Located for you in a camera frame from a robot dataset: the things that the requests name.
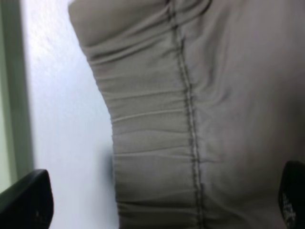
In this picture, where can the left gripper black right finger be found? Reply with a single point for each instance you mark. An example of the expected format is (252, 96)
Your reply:
(291, 196)

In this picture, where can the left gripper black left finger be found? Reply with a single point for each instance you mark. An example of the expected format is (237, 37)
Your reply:
(28, 204)

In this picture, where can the khaki shorts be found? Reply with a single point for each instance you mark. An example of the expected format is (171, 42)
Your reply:
(207, 104)

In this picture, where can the green plastic tray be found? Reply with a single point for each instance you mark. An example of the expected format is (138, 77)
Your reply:
(16, 77)

